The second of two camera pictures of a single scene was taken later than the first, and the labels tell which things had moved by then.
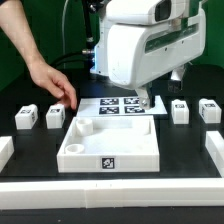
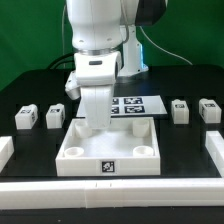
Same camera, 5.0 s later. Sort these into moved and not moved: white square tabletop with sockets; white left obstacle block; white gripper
Moved: white gripper
Not moved: white square tabletop with sockets; white left obstacle block
